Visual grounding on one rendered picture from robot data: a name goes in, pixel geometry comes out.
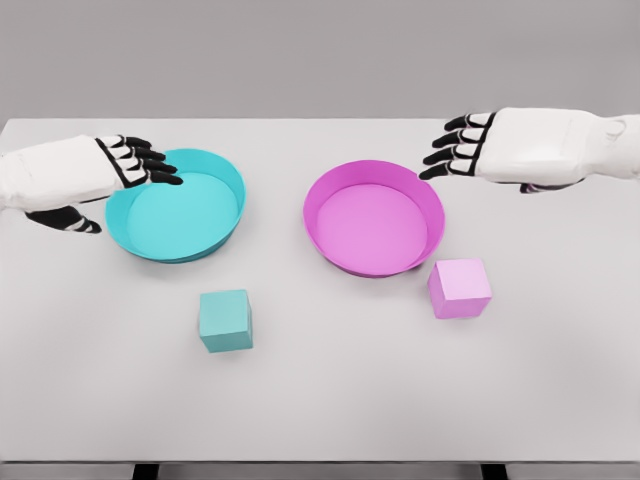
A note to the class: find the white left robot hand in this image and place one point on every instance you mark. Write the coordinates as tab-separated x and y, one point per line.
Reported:
65	172

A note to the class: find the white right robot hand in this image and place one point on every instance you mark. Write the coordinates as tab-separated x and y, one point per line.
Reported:
530	147

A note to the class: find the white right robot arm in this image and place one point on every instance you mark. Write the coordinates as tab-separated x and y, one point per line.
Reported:
622	147

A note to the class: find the cyan round plate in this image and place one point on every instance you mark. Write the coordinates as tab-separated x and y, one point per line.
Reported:
180	212

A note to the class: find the pink cube block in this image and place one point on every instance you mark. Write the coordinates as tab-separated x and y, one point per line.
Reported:
459	288

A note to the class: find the pink round plate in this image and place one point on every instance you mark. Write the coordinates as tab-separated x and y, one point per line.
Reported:
372	225

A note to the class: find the cyan cube block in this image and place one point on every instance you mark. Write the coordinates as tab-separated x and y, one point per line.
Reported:
226	320

